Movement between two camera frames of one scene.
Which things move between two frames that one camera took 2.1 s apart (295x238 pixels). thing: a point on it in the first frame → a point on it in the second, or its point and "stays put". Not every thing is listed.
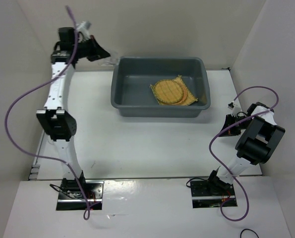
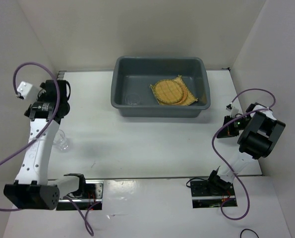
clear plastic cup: [109, 62] → [133, 99]
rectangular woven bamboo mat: [190, 98] stays put
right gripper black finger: [229, 121] stays put
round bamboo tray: [168, 91] stays put
